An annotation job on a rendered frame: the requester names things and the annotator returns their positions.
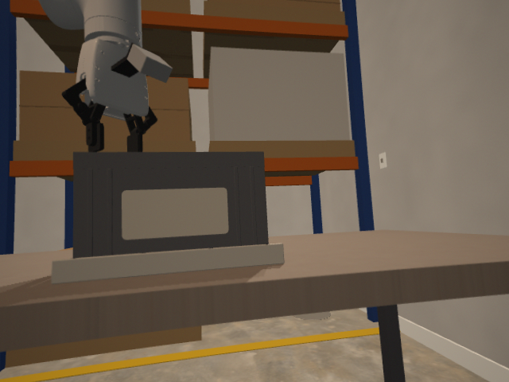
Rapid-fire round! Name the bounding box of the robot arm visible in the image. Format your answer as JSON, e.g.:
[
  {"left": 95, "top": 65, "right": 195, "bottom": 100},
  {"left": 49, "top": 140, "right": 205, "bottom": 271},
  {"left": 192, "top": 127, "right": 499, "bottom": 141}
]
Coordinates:
[{"left": 38, "top": 0, "right": 173, "bottom": 83}]

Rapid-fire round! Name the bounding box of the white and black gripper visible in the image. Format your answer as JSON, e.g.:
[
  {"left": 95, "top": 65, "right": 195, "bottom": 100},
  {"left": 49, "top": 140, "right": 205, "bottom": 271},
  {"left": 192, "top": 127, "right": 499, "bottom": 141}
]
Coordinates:
[{"left": 62, "top": 37, "right": 157, "bottom": 153}]

